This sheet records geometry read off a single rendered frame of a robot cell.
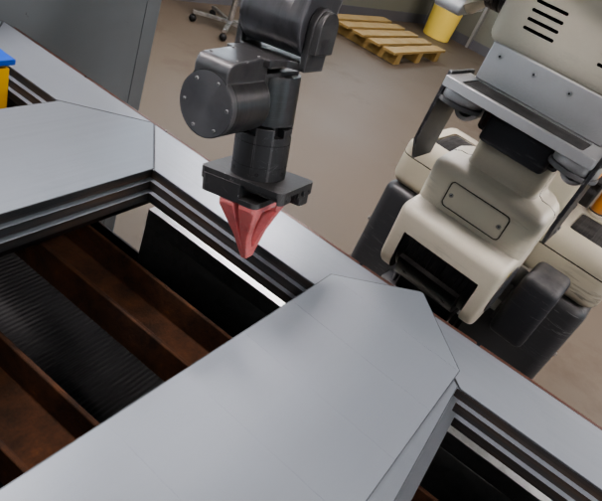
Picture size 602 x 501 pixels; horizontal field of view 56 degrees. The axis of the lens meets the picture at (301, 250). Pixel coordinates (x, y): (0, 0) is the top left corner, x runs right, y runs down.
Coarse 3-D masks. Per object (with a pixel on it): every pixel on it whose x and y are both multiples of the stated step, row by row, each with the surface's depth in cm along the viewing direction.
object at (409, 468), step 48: (48, 96) 76; (96, 192) 64; (144, 192) 70; (0, 240) 55; (288, 288) 65; (432, 432) 52; (480, 432) 58; (384, 480) 46; (528, 480) 56; (576, 480) 55
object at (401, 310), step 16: (352, 288) 65; (368, 288) 67; (384, 288) 68; (384, 304) 65; (400, 304) 66; (416, 304) 68; (400, 320) 64; (416, 320) 65; (432, 320) 66; (416, 336) 63; (432, 336) 64; (448, 352) 62
